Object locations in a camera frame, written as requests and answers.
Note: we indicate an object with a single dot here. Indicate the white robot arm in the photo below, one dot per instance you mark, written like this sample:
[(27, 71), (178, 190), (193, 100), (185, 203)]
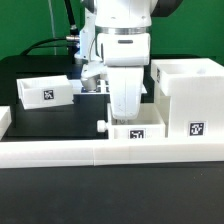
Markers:
[(119, 17)]

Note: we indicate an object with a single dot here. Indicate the white U-shaped table fence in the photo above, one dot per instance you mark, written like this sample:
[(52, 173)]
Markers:
[(104, 152)]

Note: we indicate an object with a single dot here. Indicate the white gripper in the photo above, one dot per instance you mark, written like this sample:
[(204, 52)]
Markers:
[(124, 57)]

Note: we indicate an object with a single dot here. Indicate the white drawer cabinet box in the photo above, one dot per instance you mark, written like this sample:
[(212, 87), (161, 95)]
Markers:
[(189, 93)]

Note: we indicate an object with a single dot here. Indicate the white marker base plate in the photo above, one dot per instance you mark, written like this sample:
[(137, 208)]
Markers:
[(102, 88)]

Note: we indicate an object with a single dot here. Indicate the white drawer with knob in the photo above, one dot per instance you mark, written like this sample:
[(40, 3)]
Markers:
[(148, 124)]

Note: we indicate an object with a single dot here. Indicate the white drawer without knob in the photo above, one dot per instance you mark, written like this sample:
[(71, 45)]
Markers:
[(42, 92)]

